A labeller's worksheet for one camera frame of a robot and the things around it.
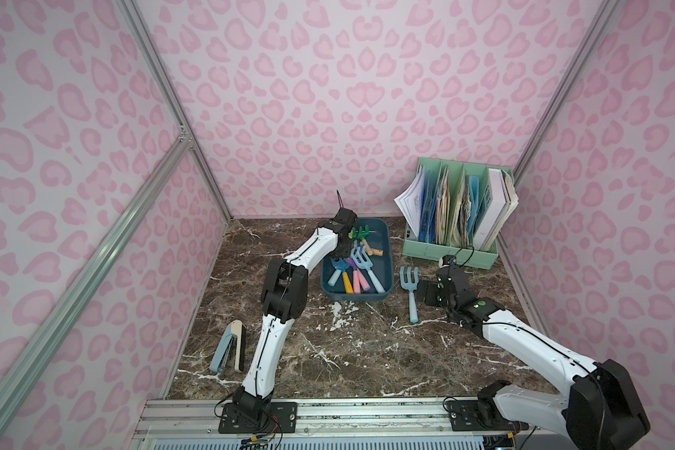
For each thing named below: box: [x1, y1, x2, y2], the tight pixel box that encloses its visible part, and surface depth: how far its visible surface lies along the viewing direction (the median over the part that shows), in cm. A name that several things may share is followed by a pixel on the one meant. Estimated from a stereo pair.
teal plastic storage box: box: [320, 217, 394, 301], surface depth 100 cm
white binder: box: [473, 167, 511, 252], surface depth 96 cm
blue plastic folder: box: [419, 172, 437, 244], surface depth 102 cm
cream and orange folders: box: [435, 165, 451, 246], surface depth 100 cm
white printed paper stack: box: [393, 164, 425, 240], surface depth 97 cm
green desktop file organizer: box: [402, 157, 514, 270], surface depth 100 cm
